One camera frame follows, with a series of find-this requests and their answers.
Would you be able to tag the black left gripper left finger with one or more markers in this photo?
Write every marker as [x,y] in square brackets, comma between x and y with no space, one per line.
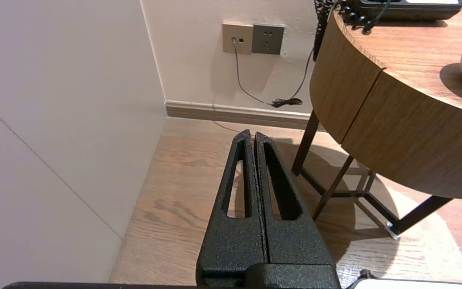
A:
[235,241]

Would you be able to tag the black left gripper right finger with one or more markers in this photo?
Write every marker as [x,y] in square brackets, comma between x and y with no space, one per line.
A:
[295,241]

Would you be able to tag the curved wooden table drawer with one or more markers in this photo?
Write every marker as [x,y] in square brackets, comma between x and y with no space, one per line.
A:
[415,140]

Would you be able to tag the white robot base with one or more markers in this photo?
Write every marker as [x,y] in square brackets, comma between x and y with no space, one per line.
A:
[415,285]

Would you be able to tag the grey power outlet plate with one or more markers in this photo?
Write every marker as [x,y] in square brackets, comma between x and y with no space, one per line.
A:
[268,39]

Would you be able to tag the round wooden side table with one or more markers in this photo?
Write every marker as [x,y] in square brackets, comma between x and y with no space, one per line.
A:
[415,44]

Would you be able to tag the black white desk telephone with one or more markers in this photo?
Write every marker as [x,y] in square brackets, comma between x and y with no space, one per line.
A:
[415,12]

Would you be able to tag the black metal table frame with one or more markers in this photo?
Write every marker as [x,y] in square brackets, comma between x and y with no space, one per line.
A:
[304,146]

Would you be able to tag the grey wall baseboard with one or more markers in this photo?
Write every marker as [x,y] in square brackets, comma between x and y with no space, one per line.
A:
[235,113]

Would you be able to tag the beige wall socket plate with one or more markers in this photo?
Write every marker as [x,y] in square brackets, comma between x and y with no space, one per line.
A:
[244,36]

